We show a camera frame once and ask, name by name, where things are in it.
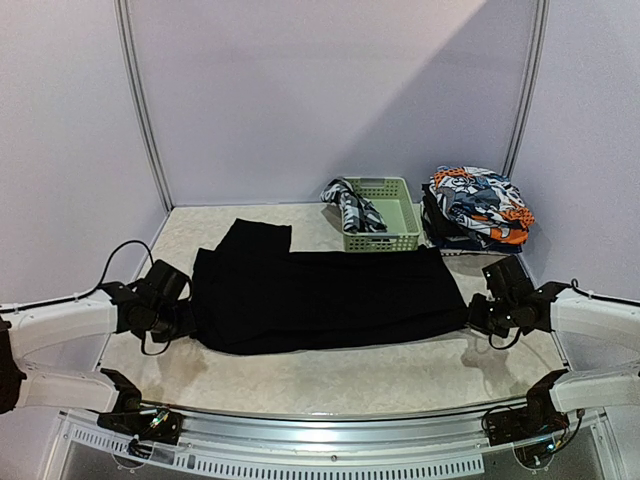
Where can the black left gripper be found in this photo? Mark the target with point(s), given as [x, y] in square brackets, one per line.
[189, 323]

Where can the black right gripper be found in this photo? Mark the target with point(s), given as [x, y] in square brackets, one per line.
[476, 316]

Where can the black t-shirt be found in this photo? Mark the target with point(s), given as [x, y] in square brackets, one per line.
[252, 295]

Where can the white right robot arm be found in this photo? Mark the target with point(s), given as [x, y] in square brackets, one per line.
[561, 307]

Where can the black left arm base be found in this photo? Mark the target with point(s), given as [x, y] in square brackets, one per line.
[130, 417]

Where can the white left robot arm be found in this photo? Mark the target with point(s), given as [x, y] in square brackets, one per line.
[113, 308]

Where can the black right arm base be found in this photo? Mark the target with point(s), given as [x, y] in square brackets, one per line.
[504, 424]

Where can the dark folded clothes stack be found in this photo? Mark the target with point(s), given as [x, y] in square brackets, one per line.
[440, 231]

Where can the pale green plastic laundry basket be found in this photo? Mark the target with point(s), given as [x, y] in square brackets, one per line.
[391, 198]

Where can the orange blue patterned folded garment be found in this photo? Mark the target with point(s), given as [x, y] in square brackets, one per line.
[482, 201]

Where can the black white patterned garment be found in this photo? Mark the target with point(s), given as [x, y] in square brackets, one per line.
[358, 213]

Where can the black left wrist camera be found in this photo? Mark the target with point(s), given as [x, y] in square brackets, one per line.
[166, 282]

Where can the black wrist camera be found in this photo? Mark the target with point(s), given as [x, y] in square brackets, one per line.
[507, 279]
[166, 282]

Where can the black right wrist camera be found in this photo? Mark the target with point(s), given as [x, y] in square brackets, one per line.
[507, 279]

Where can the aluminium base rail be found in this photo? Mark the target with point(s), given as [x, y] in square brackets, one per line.
[447, 444]

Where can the right corner wall post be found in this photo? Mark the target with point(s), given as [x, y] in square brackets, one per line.
[530, 76]

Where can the corner wall post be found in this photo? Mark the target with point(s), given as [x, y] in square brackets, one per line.
[530, 76]
[124, 23]

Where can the left corner wall post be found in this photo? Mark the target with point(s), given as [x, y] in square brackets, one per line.
[124, 23]

